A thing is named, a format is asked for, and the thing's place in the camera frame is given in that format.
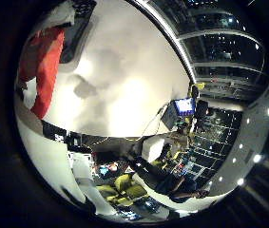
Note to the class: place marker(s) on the black plastic lattice basket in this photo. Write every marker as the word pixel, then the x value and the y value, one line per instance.
pixel 77 34

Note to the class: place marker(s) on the person in dark clothes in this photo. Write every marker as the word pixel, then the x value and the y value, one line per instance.
pixel 172 185

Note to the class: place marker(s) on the black rail with tag marker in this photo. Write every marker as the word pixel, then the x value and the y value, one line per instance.
pixel 64 136

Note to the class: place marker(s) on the yellow-green chair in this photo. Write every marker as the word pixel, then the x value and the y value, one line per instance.
pixel 124 186

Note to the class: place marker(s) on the white and orange donut toy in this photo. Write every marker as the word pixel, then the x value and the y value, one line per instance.
pixel 47 63

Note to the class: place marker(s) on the white box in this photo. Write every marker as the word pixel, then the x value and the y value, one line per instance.
pixel 152 149

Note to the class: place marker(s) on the lit computer monitor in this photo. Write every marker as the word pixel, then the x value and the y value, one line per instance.
pixel 184 106

